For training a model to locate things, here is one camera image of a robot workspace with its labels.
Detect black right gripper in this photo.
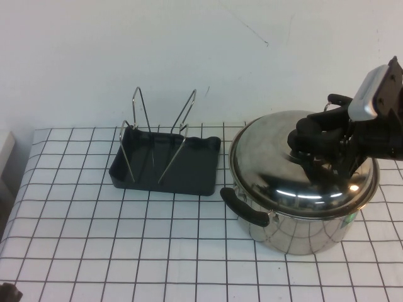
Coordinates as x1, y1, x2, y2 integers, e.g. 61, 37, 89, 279
288, 105, 403, 161

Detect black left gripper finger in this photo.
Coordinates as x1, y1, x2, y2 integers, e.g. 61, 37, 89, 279
0, 282, 24, 302

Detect steel pot lid black knob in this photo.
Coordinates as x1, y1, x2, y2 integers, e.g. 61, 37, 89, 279
228, 109, 378, 218

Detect white black-grid tablecloth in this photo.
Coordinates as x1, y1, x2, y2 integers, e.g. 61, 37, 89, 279
0, 115, 403, 302

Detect stainless steel pot black handles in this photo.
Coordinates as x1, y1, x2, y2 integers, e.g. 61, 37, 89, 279
219, 93, 380, 256

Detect black tray wire lid rack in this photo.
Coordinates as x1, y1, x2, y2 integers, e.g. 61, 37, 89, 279
108, 87, 222, 198

